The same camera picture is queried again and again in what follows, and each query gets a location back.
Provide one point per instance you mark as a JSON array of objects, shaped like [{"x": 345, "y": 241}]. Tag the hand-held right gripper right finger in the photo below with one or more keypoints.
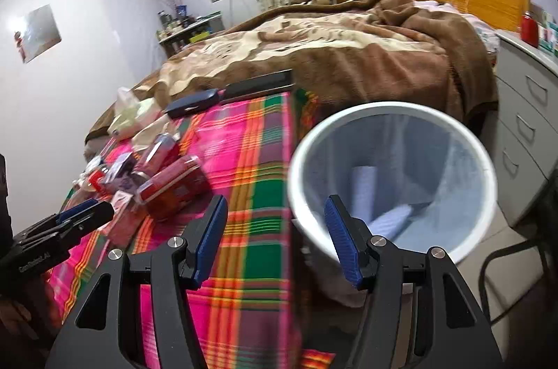
[{"x": 342, "y": 240}]

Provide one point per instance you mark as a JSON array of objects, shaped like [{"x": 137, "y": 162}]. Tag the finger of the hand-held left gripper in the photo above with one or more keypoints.
[
  {"x": 78, "y": 210},
  {"x": 93, "y": 216}
]

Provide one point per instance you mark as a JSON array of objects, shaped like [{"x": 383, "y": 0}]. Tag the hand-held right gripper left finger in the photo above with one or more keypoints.
[{"x": 209, "y": 240}]

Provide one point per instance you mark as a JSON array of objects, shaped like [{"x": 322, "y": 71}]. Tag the purple drink carton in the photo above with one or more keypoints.
[{"x": 122, "y": 173}]

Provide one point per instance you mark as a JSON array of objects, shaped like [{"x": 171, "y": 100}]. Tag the white round trash bin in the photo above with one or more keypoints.
[{"x": 462, "y": 159}]

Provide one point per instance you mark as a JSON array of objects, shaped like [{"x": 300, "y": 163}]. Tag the person's left hand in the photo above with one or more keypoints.
[{"x": 12, "y": 316}]

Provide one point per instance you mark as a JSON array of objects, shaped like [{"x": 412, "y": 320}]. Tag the pink flat wrapper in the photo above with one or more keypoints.
[{"x": 124, "y": 220}]

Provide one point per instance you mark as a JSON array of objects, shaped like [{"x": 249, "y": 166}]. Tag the small red packet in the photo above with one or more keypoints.
[{"x": 96, "y": 179}]

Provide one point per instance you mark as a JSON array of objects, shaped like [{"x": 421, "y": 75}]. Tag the pink green plaid cloth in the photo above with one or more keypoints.
[{"x": 257, "y": 159}]

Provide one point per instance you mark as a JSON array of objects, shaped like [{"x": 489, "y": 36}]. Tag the cream crumpled wrapper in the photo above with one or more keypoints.
[{"x": 150, "y": 133}]

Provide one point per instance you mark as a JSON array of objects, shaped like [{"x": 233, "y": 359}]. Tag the soft tissue pack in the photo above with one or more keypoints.
[{"x": 130, "y": 116}]

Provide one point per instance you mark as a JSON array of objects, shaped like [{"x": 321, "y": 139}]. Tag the navy glasses case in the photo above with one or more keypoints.
[{"x": 192, "y": 104}]

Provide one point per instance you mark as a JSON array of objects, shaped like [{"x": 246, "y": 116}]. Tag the black tablet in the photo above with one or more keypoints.
[{"x": 257, "y": 86}]

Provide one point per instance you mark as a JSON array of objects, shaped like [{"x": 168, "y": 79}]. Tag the black metal chair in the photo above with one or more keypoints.
[{"x": 514, "y": 251}]

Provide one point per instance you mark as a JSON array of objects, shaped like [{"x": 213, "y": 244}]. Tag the brown beige printed blanket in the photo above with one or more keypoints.
[{"x": 348, "y": 55}]

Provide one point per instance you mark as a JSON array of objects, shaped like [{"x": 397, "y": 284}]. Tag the shelf with bottles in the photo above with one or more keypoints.
[{"x": 187, "y": 33}]

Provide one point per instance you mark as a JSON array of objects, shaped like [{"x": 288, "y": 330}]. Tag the white drawer dresser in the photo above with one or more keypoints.
[{"x": 527, "y": 107}]

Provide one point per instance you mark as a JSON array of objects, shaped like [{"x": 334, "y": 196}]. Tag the pink pillow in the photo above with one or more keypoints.
[{"x": 475, "y": 24}]

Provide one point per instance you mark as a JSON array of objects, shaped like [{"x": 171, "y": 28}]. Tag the red bottle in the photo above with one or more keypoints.
[{"x": 529, "y": 30}]

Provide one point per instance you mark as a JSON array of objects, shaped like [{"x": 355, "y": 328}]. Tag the green white box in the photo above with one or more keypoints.
[{"x": 548, "y": 33}]

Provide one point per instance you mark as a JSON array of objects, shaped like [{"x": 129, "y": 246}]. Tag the silver wall poster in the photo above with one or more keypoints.
[{"x": 37, "y": 33}]

